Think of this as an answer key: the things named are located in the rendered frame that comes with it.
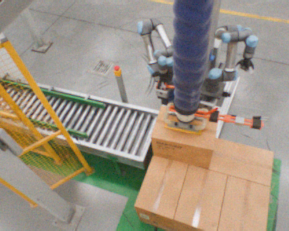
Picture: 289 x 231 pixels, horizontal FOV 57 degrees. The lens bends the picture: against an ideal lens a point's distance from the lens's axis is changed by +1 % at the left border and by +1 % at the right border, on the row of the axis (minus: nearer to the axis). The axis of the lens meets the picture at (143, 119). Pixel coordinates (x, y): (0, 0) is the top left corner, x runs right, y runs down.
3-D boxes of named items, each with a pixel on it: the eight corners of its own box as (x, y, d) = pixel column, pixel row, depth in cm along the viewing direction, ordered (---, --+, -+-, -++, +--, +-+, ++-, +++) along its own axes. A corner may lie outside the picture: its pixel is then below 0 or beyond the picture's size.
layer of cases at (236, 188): (138, 216, 291) (133, 205, 258) (165, 141, 342) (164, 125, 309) (252, 258, 258) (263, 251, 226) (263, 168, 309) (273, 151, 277)
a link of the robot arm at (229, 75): (219, 78, 265) (223, 23, 232) (234, 77, 264) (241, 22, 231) (221, 84, 256) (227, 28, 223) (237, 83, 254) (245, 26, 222)
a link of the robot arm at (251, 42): (257, 33, 186) (260, 40, 182) (253, 45, 195) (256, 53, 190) (245, 34, 187) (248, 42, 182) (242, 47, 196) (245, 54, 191)
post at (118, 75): (126, 120, 386) (113, 71, 304) (128, 116, 389) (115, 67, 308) (131, 121, 384) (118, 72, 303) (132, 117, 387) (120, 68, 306)
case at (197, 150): (153, 155, 287) (150, 137, 255) (162, 126, 308) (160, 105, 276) (209, 168, 273) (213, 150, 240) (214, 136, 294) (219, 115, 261)
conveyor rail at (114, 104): (12, 87, 391) (5, 78, 376) (14, 84, 394) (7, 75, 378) (159, 123, 328) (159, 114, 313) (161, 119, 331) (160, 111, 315)
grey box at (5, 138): (-1, 148, 201) (-26, 127, 176) (3, 143, 203) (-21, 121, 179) (20, 155, 195) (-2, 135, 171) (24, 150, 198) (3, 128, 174)
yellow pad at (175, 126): (164, 128, 246) (164, 125, 242) (166, 119, 251) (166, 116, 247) (200, 135, 237) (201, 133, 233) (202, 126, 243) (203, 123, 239)
